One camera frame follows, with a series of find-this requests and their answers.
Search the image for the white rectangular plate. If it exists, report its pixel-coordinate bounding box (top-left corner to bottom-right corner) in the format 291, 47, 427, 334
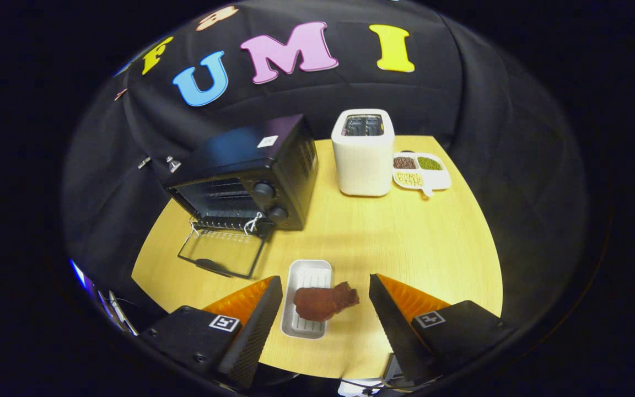
281, 259, 333, 339

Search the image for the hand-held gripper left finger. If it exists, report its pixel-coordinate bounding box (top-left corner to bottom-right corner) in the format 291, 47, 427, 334
141, 276, 284, 391

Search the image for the red-brown meat slice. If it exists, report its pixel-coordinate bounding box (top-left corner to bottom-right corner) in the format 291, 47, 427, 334
294, 282, 360, 323

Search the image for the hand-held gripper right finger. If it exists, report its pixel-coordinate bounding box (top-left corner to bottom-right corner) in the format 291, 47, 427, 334
369, 273, 518, 387

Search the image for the white toaster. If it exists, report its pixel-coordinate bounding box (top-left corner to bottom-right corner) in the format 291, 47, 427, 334
331, 109, 395, 197

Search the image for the black toaster oven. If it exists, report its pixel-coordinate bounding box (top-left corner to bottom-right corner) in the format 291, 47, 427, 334
163, 114, 319, 280

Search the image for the white divided bean dish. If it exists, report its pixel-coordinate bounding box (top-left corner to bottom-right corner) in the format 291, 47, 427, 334
392, 152, 452, 198

